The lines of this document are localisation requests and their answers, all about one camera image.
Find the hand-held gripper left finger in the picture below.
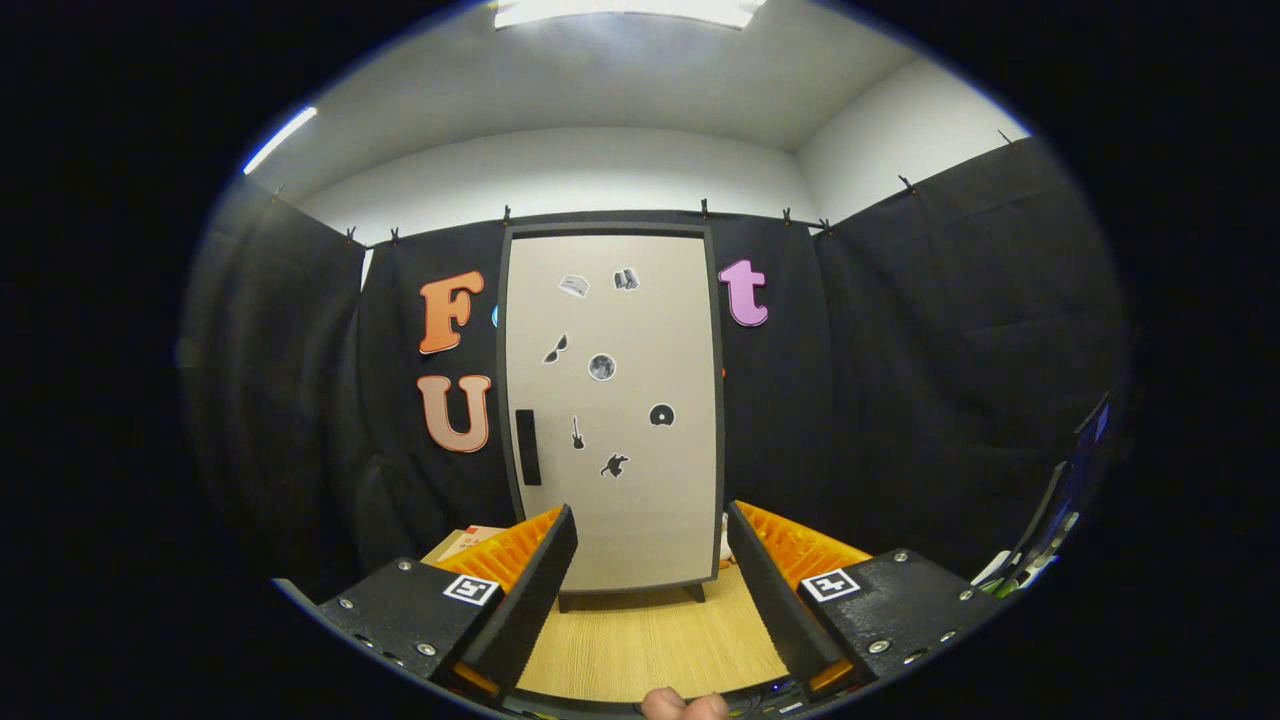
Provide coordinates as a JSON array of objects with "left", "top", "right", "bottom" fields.
[{"left": 318, "top": 503, "right": 579, "bottom": 701}]

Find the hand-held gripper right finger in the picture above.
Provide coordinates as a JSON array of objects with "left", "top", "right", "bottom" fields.
[{"left": 726, "top": 500, "right": 1004, "bottom": 698}]

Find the beige shoe cabinet door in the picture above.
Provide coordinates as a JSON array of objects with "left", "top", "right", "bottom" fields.
[{"left": 505, "top": 233, "right": 719, "bottom": 593}]

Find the dark grey shoe cabinet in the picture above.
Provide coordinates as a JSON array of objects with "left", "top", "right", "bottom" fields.
[{"left": 495, "top": 220, "right": 727, "bottom": 613}]

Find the black backdrop cloth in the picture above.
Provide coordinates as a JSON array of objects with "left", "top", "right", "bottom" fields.
[{"left": 180, "top": 135, "right": 1131, "bottom": 601}]

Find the dark and white equipment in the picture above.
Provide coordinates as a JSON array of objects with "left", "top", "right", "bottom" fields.
[{"left": 975, "top": 395, "right": 1113, "bottom": 593}]

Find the row of black cloth clips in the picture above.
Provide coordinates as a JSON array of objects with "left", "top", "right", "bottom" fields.
[{"left": 272, "top": 128, "right": 1016, "bottom": 246}]

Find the narrow ceiling light strip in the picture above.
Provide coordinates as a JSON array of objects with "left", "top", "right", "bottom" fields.
[{"left": 243, "top": 105, "right": 319, "bottom": 176}]

